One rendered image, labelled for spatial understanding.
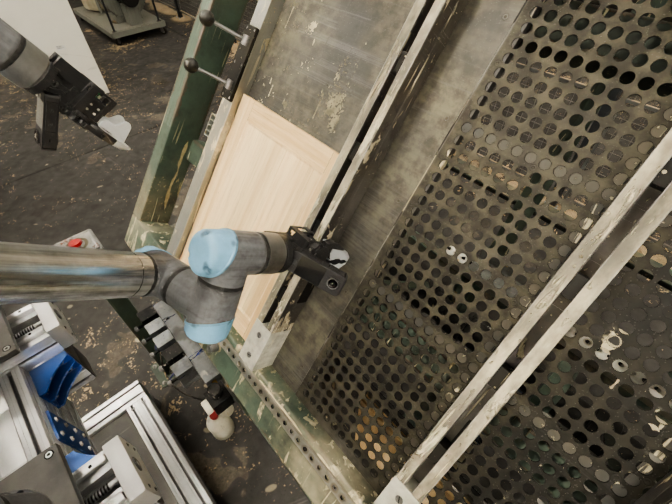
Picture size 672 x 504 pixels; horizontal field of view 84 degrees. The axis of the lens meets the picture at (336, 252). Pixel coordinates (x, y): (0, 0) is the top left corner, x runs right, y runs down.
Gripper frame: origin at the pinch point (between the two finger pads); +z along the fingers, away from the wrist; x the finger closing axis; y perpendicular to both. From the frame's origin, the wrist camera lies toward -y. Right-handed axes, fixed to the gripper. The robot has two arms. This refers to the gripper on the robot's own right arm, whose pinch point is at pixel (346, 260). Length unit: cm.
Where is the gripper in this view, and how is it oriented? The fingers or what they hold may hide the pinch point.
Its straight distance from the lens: 83.5
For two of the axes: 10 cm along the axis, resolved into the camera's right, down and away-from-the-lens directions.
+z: 6.1, 0.2, 7.9
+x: -4.6, 8.3, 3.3
